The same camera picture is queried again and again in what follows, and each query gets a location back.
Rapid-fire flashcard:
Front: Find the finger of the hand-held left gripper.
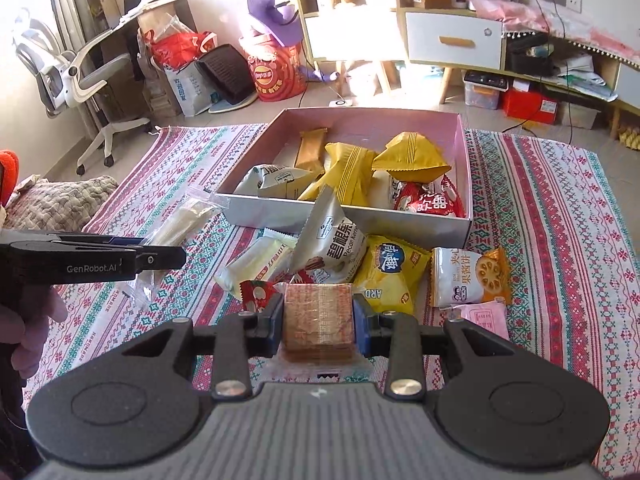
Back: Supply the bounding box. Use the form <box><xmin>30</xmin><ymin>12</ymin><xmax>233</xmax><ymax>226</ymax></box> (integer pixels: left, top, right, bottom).
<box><xmin>134</xmin><ymin>245</ymin><xmax>188</xmax><ymax>274</ymax></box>
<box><xmin>49</xmin><ymin>232</ymin><xmax>149</xmax><ymax>249</ymax></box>

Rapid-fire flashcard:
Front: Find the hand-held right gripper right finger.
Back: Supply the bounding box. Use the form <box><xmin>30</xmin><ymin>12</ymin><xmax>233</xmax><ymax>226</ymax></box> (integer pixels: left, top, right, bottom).
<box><xmin>352</xmin><ymin>292</ymin><xmax>526</xmax><ymax>402</ymax></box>

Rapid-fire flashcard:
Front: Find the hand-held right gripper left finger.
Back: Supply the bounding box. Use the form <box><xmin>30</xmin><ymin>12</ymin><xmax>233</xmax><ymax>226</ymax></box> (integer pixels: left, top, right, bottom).
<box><xmin>117</xmin><ymin>292</ymin><xmax>287</xmax><ymax>402</ymax></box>

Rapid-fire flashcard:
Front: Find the clear plastic bag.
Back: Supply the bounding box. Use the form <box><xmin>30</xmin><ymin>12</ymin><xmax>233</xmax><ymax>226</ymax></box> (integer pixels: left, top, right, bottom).
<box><xmin>126</xmin><ymin>191</ymin><xmax>231</xmax><ymax>311</ymax></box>

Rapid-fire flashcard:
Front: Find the small red snack packet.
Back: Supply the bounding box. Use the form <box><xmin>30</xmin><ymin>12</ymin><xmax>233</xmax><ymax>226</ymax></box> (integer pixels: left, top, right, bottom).
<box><xmin>239</xmin><ymin>280</ymin><xmax>282</xmax><ymax>315</ymax></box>

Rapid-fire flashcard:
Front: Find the clear wafer block packet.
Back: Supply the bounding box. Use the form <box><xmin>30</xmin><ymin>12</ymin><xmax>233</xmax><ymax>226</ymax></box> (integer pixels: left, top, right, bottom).
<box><xmin>265</xmin><ymin>282</ymin><xmax>373</xmax><ymax>383</ymax></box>

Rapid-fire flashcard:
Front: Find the yellow chips packet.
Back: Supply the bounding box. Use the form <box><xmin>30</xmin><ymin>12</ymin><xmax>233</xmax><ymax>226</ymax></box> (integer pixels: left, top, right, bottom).
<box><xmin>351</xmin><ymin>233</ymin><xmax>432</xmax><ymax>316</ymax></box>

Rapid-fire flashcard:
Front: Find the cream white snack packet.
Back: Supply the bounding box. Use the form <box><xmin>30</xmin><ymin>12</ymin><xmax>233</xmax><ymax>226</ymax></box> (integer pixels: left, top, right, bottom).
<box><xmin>214</xmin><ymin>229</ymin><xmax>297</xmax><ymax>297</ymax></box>

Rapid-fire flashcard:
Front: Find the pink cardboard box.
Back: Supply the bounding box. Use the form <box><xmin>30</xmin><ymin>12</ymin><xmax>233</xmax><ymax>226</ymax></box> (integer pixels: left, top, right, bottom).
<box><xmin>214</xmin><ymin>107</ymin><xmax>473</xmax><ymax>251</ymax></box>

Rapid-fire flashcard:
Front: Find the white orange biscuit packet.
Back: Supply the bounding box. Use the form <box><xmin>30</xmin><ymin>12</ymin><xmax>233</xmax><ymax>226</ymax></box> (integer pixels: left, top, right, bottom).
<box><xmin>430</xmin><ymin>246</ymin><xmax>513</xmax><ymax>309</ymax></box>

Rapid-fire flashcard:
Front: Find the pink snack packet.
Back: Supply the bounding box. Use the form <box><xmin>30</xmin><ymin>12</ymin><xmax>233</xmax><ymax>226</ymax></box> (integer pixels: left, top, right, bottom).
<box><xmin>449</xmin><ymin>299</ymin><xmax>511</xmax><ymax>342</ymax></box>

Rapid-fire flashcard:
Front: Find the red white snack packet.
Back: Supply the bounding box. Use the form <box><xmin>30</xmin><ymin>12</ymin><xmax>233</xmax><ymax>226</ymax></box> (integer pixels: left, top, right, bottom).
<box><xmin>391</xmin><ymin>174</ymin><xmax>467</xmax><ymax>219</ymax></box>

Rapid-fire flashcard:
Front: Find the yellow striped snack packet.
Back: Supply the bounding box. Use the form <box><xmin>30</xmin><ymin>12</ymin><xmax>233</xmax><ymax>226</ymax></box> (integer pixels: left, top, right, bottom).
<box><xmin>298</xmin><ymin>142</ymin><xmax>392</xmax><ymax>207</ymax></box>
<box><xmin>371</xmin><ymin>131</ymin><xmax>451</xmax><ymax>184</ymax></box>

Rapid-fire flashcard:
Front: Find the brown snack bar packet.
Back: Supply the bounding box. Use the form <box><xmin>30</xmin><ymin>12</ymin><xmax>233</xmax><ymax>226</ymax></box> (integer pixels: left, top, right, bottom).
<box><xmin>294</xmin><ymin>129</ymin><xmax>329</xmax><ymax>172</ymax></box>

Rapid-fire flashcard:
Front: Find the person's left hand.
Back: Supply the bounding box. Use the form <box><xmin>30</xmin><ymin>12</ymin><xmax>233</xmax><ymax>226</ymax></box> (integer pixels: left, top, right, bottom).
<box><xmin>0</xmin><ymin>285</ymin><xmax>68</xmax><ymax>378</ymax></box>

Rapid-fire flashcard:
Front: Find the grey knitted cushion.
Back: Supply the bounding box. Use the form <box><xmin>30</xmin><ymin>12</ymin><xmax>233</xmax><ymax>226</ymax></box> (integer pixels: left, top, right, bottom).
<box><xmin>4</xmin><ymin>175</ymin><xmax>119</xmax><ymax>234</ymax></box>

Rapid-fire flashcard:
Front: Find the orange plush toy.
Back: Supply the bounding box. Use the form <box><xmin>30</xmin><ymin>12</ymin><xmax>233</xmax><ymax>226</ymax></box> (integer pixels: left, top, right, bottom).
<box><xmin>0</xmin><ymin>149</ymin><xmax>21</xmax><ymax>207</ymax></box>

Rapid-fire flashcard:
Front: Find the white shopping bag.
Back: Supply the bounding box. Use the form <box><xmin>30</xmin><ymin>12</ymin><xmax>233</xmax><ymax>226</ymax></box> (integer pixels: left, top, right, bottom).
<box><xmin>164</xmin><ymin>57</ymin><xmax>222</xmax><ymax>117</ymax></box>

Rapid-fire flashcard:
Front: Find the white office chair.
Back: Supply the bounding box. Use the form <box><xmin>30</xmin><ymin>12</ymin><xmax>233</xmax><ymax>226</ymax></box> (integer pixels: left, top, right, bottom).
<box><xmin>11</xmin><ymin>7</ymin><xmax>151</xmax><ymax>177</ymax></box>

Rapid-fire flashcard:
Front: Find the black mesh basket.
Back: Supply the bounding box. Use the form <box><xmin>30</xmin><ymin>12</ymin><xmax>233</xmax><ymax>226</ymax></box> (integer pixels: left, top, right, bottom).
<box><xmin>195</xmin><ymin>43</ymin><xmax>258</xmax><ymax>107</ymax></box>

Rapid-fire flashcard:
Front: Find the patterned woven mat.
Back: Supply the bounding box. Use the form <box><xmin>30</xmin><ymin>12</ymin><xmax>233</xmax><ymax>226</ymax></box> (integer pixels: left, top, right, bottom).
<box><xmin>20</xmin><ymin>122</ymin><xmax>640</xmax><ymax>480</ymax></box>

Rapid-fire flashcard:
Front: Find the red plastic bag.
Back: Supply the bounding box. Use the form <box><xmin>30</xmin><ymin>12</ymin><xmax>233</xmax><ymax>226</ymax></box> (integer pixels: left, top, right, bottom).
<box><xmin>149</xmin><ymin>29</ymin><xmax>219</xmax><ymax>72</ymax></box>

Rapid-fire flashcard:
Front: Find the red paper bag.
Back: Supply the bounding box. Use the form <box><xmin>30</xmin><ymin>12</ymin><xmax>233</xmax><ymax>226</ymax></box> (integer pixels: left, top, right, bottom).
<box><xmin>239</xmin><ymin>35</ymin><xmax>309</xmax><ymax>104</ymax></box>

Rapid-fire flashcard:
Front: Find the wooden desk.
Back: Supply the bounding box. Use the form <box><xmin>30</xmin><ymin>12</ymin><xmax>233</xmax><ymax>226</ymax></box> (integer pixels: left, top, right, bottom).
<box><xmin>57</xmin><ymin>0</ymin><xmax>188</xmax><ymax>121</ymax></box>

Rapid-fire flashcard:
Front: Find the purple plastic object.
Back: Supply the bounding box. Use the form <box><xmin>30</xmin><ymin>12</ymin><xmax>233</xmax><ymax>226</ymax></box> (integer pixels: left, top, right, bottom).
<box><xmin>304</xmin><ymin>66</ymin><xmax>342</xmax><ymax>84</ymax></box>

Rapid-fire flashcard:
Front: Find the clear storage bin black lid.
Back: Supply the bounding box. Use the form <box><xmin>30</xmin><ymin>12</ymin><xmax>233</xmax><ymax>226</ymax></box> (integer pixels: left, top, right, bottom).
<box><xmin>461</xmin><ymin>69</ymin><xmax>507</xmax><ymax>112</ymax></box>

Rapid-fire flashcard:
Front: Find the purple hat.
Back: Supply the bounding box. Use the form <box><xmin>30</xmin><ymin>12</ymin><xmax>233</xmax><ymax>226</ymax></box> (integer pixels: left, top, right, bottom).
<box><xmin>246</xmin><ymin>0</ymin><xmax>304</xmax><ymax>49</ymax></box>

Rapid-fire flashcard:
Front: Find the red box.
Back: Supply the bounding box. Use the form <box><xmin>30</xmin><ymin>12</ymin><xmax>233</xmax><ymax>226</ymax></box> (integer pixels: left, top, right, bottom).
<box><xmin>500</xmin><ymin>84</ymin><xmax>561</xmax><ymax>126</ymax></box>

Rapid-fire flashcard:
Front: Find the wooden shelf cabinet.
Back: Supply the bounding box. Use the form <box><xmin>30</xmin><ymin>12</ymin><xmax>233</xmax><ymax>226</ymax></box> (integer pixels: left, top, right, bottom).
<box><xmin>292</xmin><ymin>0</ymin><xmax>408</xmax><ymax>106</ymax></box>

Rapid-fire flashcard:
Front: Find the clear plastic bin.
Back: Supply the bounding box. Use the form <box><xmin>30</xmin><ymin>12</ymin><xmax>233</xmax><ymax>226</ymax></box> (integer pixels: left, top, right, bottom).
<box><xmin>559</xmin><ymin>101</ymin><xmax>602</xmax><ymax>132</ymax></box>

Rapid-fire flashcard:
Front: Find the white drawer low cabinet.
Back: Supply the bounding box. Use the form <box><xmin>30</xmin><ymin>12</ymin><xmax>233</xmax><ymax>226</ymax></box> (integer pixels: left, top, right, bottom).
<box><xmin>397</xmin><ymin>7</ymin><xmax>640</xmax><ymax>141</ymax></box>

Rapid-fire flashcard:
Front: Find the black box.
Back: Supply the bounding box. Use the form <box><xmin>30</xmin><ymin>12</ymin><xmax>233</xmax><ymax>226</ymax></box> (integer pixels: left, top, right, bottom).
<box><xmin>509</xmin><ymin>34</ymin><xmax>557</xmax><ymax>77</ymax></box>

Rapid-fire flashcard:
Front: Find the pink cloth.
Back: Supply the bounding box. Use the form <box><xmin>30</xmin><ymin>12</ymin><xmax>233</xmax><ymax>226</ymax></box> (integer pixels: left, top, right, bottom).
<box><xmin>464</xmin><ymin>0</ymin><xmax>640</xmax><ymax>69</ymax></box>

